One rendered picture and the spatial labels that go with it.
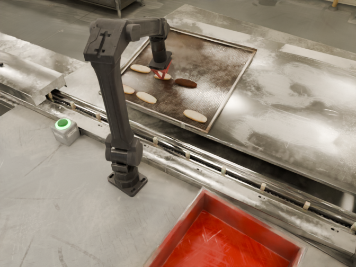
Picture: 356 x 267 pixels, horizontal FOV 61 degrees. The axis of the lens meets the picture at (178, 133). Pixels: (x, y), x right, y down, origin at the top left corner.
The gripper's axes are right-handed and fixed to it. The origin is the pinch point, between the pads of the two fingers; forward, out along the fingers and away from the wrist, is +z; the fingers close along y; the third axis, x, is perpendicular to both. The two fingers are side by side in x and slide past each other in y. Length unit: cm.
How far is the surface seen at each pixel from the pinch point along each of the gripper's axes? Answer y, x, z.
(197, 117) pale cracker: -17.9, -21.6, 0.2
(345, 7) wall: 309, -101, 145
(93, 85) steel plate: -6.3, 35.3, 9.2
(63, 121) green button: -37.3, 25.5, -4.3
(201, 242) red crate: -61, -37, 2
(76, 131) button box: -37.2, 21.9, 0.6
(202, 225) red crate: -56, -36, 3
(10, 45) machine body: 10, 101, 10
